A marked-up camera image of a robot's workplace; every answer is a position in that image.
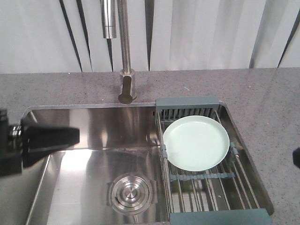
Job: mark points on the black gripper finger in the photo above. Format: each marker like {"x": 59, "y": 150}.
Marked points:
{"x": 296, "y": 157}

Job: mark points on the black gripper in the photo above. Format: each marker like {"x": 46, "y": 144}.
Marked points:
{"x": 23, "y": 144}

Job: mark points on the light green round plate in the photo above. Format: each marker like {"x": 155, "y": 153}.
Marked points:
{"x": 196, "y": 143}

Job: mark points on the teal metal dish rack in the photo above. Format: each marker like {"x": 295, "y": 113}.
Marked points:
{"x": 230, "y": 193}

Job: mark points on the stainless steel sink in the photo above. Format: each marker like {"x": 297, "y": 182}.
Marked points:
{"x": 69, "y": 186}

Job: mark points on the white pleated curtain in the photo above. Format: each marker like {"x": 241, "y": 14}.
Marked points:
{"x": 43, "y": 36}

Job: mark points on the stainless steel faucet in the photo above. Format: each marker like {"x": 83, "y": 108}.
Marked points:
{"x": 108, "y": 19}

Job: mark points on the round steel drain cover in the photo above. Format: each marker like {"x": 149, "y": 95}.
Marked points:
{"x": 132, "y": 193}

